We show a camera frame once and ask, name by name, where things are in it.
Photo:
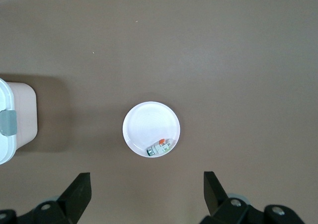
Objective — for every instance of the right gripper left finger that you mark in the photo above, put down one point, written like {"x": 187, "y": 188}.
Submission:
{"x": 77, "y": 196}

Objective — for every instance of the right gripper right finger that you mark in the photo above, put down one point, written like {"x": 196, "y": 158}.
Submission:
{"x": 216, "y": 199}

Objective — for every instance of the white lidded storage box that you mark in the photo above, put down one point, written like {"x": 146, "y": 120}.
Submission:
{"x": 24, "y": 114}

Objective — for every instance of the pink round plate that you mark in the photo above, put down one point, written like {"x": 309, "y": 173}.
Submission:
{"x": 149, "y": 124}

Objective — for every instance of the grey box latch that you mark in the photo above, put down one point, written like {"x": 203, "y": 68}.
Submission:
{"x": 7, "y": 123}

